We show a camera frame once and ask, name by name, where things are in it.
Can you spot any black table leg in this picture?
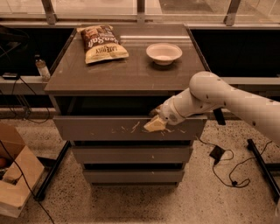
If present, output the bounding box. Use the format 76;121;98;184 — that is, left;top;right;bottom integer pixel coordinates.
247;139;280;203
34;141;71;201

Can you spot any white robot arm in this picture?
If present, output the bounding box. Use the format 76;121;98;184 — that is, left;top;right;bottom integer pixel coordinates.
143;71;280;145

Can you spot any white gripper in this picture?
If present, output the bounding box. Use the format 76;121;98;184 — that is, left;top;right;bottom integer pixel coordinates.
143;97;185;132

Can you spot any grey top drawer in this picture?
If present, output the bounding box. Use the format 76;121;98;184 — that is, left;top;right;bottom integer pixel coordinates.
53;115;207;141

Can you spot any white paper bowl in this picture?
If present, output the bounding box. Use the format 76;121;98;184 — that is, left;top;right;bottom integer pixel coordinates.
146;43;183;66

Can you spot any cardboard box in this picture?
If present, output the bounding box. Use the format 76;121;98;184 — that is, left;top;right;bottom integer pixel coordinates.
0;122;44;218

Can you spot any black cable at left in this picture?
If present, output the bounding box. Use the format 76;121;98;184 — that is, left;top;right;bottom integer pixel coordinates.
0;76;56;224

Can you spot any black left table leg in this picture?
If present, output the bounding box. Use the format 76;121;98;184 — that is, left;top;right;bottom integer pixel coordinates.
34;141;71;201

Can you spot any black right table leg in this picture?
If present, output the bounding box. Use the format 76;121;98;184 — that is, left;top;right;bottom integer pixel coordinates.
247;139;280;203

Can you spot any grey bottom drawer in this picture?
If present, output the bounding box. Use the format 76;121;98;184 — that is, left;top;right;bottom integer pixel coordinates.
83;171;185;184

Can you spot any grey drawer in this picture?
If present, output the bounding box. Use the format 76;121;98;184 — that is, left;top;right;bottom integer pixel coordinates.
83;171;185;184
53;115;207;141
72;146;193;164

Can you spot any black power adapter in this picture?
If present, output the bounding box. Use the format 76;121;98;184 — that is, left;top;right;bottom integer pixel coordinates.
209;145;225;161

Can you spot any small clear bottle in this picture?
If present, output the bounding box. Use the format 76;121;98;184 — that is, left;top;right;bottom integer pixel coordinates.
35;55;51;81

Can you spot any black floor cable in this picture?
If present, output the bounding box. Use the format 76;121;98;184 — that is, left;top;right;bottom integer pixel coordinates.
194;131;274;189

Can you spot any black device on shelf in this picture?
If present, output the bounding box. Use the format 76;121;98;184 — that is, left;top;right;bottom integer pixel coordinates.
2;73;20;81

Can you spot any grey drawer cabinet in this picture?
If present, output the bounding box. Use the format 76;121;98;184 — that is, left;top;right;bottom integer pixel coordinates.
45;24;207;186

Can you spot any sea salt chips bag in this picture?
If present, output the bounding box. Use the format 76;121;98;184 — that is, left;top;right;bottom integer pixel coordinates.
77;24;129;64

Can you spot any grey middle drawer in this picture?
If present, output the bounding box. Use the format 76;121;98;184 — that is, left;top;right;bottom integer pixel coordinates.
72;146;193;164

